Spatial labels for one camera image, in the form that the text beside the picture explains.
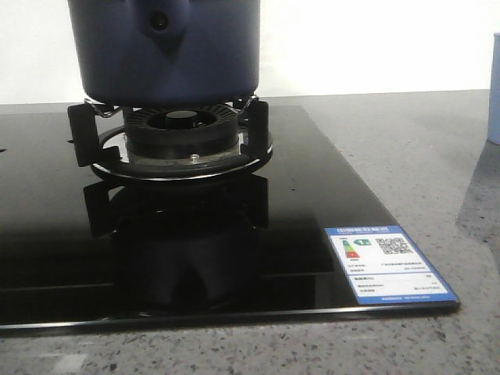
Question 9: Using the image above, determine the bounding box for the light blue ribbed cup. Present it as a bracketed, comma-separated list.
[487, 32, 500, 145]

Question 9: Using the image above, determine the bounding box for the black metal pot support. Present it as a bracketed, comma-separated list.
[68, 96, 273, 184]

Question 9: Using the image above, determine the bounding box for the dark blue cooking pot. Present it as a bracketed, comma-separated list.
[68, 0, 260, 107]

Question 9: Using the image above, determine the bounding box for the black gas burner head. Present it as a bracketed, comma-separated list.
[124, 105, 238, 159]

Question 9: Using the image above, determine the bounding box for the blue white energy label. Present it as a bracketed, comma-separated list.
[325, 225, 458, 305]

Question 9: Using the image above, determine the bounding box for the black glass gas stove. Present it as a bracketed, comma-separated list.
[1, 105, 460, 336]

